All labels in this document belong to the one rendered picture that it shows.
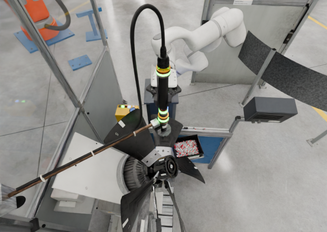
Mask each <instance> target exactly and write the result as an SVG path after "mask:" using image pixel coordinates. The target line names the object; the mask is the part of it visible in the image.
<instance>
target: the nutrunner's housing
mask: <svg viewBox="0 0 327 232"><path fill-rule="evenodd" d="M169 65H170V63H169V56H168V55H167V54H166V46H165V48H162V47H161V48H160V54H159V56H158V58H157V66H158V68H160V69H166V68H168V67H169ZM160 125H161V126H162V128H161V131H162V132H165V131H166V130H167V123H166V124H161V123H160Z"/></svg>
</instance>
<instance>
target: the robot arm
mask: <svg viewBox="0 0 327 232"><path fill-rule="evenodd" d="M164 32H165V46H166V54H167V55H168V56H169V63H170V67H171V69H170V76H169V77H168V103H167V106H168V107H169V104H171V103H172V98H173V96H175V95H176V94H177V93H180V92H181V91H182V89H181V88H180V87H179V85H178V84H177V77H179V76H180V75H182V74H183V73H185V72H187V71H203V70H205V69H206V68H207V66H208V60H207V58H206V56H205V55H204V53H209V52H211V51H213V50H214V49H215V48H217V47H218V46H219V45H220V43H221V40H222V37H223V38H224V40H225V41H226V43H227V44H228V45H229V46H230V47H238V46H240V45H241V44H242V43H243V42H244V40H245V38H246V28H245V25H244V22H243V12H242V11H241V10H239V9H237V8H232V9H229V8H227V7H221V8H219V9H217V10H216V11H215V12H214V13H213V15H212V17H211V20H210V21H208V22H207V23H205V24H203V25H202V26H200V27H198V28H197V29H195V30H193V31H189V30H187V29H185V28H182V27H177V26H174V27H170V28H167V29H165V30H164ZM180 38H181V39H183V40H184V41H185V43H186V44H185V46H184V48H183V51H184V53H185V55H186V57H187V59H188V60H189V62H190V64H188V63H186V62H185V61H184V60H182V59H177V60H176V48H175V46H174V45H173V44H172V43H171V42H172V41H174V40H176V39H180ZM151 45H152V48H153V50H154V53H155V55H156V60H157V58H158V56H159V54H160V48H161V46H162V39H161V32H160V33H158V34H156V35H155V36H154V37H153V38H152V40H151ZM156 65H157V62H156ZM156 76H157V75H156V69H155V71H154V73H153V76H152V80H151V83H150V84H149V85H148V86H147V87H146V91H148V92H150V93H151V94H152V95H153V96H154V103H156V106H158V95H157V77H156Z"/></svg>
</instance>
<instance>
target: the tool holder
mask: <svg viewBox="0 0 327 232"><path fill-rule="evenodd" d="M155 120H157V118H156V119H154V120H152V121H150V123H152V125H153V126H152V127H153V129H154V130H155V131H156V133H157V134H158V135H159V136H161V137H165V136H168V135H169V134H170V132H171V127H170V125H169V124H167V130H166V131H165V132H162V131H161V128H162V126H161V125H160V123H159V122H158V123H156V124H155V123H154V121H155Z"/></svg>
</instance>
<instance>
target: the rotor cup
mask: <svg viewBox="0 0 327 232"><path fill-rule="evenodd" d="M162 159H164V160H162ZM159 160H162V161H159ZM171 164H172V165H173V168H171V167H170V165H171ZM157 171H159V174H158V176H157V179H156V182H155V183H154V184H159V183H161V182H162V181H163V180H168V179H173V178H176V177H177V175H178V172H179V167H178V163H177V160H176V159H175V157H174V156H172V155H166V156H162V157H160V158H159V159H157V160H156V161H155V162H154V163H153V164H152V165H151V166H150V167H148V166H146V165H145V175H146V177H147V179H148V181H150V179H151V178H153V177H154V175H155V174H156V173H157ZM161 174H166V175H163V176H161Z"/></svg>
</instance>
